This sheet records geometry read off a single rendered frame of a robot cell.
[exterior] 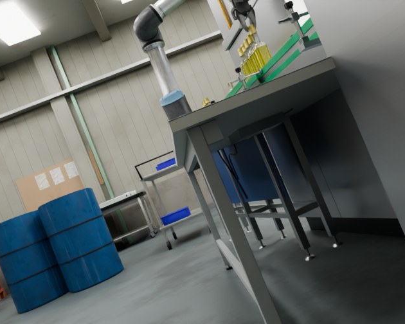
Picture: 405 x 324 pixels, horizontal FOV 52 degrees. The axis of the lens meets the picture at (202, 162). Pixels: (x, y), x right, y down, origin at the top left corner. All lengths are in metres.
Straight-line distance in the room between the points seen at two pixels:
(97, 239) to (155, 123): 4.37
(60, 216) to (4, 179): 4.61
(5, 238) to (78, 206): 0.88
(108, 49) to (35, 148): 2.48
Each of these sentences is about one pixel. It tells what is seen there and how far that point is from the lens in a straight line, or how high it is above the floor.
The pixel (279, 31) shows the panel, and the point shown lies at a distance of 2.19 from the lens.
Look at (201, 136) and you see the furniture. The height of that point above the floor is 0.68.
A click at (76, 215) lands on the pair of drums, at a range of 4.63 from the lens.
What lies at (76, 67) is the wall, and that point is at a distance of 9.09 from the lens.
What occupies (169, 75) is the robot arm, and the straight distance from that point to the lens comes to 2.09.
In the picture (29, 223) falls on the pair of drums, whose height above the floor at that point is 0.88.
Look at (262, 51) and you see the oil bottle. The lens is 2.11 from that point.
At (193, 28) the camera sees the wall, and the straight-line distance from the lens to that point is 9.12.
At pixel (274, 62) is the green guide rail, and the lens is 1.95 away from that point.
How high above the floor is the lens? 0.56
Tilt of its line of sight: 3 degrees up
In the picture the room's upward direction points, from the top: 22 degrees counter-clockwise
